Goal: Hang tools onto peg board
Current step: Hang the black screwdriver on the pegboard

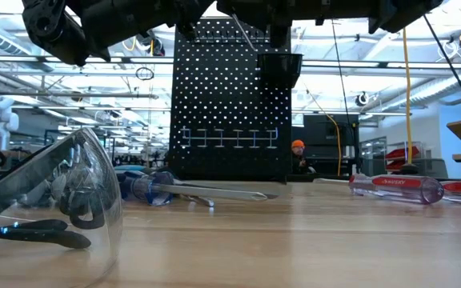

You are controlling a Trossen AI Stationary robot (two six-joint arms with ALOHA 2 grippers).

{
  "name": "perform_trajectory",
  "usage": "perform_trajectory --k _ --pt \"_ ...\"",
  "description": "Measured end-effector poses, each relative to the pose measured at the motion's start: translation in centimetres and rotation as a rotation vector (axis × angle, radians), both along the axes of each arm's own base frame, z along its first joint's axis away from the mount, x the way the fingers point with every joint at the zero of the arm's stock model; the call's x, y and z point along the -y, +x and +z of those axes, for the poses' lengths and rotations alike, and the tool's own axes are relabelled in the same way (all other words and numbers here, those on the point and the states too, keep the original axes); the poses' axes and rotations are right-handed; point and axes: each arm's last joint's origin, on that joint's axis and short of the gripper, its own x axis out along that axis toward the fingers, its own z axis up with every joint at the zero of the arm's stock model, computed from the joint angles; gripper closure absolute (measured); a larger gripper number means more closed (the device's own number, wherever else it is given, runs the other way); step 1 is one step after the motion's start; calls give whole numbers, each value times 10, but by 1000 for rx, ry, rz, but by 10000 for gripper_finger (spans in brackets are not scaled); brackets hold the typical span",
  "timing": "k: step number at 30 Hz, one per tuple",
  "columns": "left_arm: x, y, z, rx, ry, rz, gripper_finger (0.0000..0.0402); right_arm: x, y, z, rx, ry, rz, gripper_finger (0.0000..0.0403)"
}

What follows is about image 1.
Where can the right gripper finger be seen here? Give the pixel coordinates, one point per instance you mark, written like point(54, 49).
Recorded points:
point(280, 36)

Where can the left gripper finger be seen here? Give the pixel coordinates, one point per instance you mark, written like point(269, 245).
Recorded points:
point(188, 33)

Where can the clear safety glasses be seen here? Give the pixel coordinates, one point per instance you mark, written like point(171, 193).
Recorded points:
point(34, 176)

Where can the silver multi-hook tool rail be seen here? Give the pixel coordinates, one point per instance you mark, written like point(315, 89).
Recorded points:
point(222, 39)

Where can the red storage bin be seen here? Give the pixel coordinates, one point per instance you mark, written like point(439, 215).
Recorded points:
point(394, 165)
point(404, 153)

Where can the grey storage bin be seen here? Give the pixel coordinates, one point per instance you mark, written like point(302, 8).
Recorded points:
point(432, 168)

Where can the black cabinet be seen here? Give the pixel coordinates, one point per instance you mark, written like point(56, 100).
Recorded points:
point(330, 132)

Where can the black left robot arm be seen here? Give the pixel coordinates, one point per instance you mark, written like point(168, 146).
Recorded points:
point(54, 32)

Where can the glass door cabinet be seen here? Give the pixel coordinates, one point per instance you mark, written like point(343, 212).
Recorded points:
point(372, 156)

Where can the black plastic peg board bin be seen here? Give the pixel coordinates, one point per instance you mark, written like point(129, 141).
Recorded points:
point(278, 70)

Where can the person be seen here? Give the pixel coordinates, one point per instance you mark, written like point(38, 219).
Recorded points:
point(298, 158)

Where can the black metal peg board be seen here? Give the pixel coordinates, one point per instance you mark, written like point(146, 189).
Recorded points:
point(214, 100)

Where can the black aluminium table frame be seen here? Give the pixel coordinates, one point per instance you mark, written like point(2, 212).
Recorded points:
point(326, 177)

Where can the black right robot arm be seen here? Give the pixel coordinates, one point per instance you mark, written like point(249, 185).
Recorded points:
point(374, 12)

